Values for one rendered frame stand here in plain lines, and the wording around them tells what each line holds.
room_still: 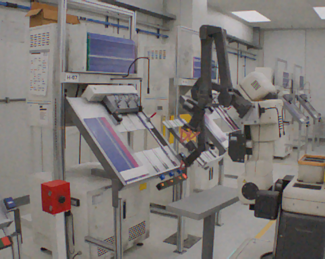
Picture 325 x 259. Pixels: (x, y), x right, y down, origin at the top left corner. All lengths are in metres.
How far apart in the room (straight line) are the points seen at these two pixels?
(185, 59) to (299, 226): 2.24
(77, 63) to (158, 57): 1.38
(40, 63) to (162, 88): 1.47
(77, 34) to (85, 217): 1.21
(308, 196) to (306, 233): 0.19
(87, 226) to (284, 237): 1.25
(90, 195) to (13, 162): 1.71
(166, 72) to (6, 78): 1.64
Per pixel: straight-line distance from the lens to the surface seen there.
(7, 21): 3.85
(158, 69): 3.63
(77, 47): 2.44
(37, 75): 2.59
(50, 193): 1.88
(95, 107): 2.46
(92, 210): 2.38
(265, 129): 1.97
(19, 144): 3.93
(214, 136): 3.33
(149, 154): 2.45
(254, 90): 1.95
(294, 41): 9.96
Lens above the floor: 1.28
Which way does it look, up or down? 6 degrees down
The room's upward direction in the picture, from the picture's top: 1 degrees clockwise
